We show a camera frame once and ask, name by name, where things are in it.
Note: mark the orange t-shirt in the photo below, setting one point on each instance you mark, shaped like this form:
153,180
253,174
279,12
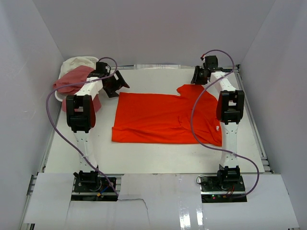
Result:
185,118

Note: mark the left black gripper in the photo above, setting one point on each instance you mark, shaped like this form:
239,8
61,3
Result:
118,84

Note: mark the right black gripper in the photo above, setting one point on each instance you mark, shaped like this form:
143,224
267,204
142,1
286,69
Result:
196,79

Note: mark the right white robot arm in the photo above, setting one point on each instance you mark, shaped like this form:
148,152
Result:
229,112

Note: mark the pink t-shirt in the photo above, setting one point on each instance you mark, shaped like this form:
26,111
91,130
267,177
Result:
79,74

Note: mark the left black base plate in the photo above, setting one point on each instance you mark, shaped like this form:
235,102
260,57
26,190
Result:
102,192

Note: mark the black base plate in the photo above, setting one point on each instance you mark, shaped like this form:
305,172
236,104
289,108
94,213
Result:
102,192
212,191

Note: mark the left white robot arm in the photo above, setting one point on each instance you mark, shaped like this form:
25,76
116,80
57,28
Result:
81,118

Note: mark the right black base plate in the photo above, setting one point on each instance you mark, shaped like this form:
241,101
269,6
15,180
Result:
212,191

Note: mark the cream white t-shirt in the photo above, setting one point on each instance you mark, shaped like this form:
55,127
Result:
76,62

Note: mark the white laundry basket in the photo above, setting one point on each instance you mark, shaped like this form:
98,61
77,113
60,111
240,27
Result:
93,60

